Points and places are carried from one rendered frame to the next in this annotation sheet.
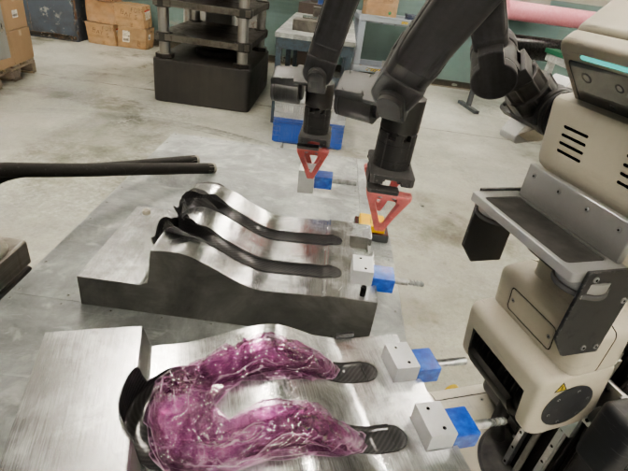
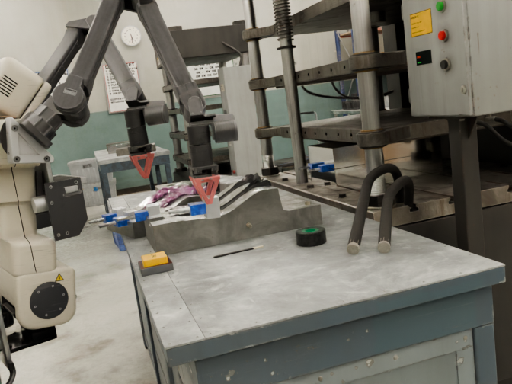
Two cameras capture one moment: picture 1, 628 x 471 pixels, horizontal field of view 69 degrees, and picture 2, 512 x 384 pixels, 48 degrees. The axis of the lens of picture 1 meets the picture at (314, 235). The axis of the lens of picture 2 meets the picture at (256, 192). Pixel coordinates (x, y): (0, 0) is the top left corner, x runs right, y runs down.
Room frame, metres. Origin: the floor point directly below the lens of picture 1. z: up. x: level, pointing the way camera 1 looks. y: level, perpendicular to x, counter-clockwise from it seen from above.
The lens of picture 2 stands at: (2.42, -0.24, 1.19)
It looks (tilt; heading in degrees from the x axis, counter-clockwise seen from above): 9 degrees down; 165
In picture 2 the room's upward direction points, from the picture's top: 8 degrees counter-clockwise
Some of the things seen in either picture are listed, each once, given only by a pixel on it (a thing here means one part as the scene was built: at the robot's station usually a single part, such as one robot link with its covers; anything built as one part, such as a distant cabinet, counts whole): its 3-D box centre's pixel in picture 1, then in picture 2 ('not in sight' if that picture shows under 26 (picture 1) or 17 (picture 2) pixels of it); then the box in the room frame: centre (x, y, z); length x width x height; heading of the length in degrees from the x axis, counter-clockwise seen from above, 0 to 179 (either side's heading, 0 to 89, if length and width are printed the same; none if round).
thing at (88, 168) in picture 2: not in sight; (91, 170); (-6.03, -0.29, 0.49); 0.60 x 0.42 x 0.33; 87
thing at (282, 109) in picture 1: (311, 107); not in sight; (3.93, 0.18, 0.28); 0.61 x 0.41 x 0.15; 91
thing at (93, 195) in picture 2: not in sight; (96, 193); (-6.03, -0.29, 0.16); 0.60 x 0.42 x 0.33; 87
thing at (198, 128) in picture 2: (317, 92); (201, 134); (0.96, 0.04, 1.12); 0.07 x 0.06 x 0.07; 85
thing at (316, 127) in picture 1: (316, 122); (202, 158); (0.96, 0.03, 1.06); 0.10 x 0.07 x 0.07; 179
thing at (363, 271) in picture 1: (387, 279); (138, 216); (0.66, -0.14, 0.89); 0.13 x 0.05 x 0.05; 90
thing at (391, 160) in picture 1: (393, 152); (138, 139); (0.67, -0.10, 1.12); 0.10 x 0.07 x 0.07; 1
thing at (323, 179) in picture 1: (327, 179); (193, 209); (0.96, -0.01, 0.93); 0.13 x 0.05 x 0.05; 89
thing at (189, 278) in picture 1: (241, 250); (228, 210); (0.72, 0.13, 0.87); 0.50 x 0.26 x 0.14; 91
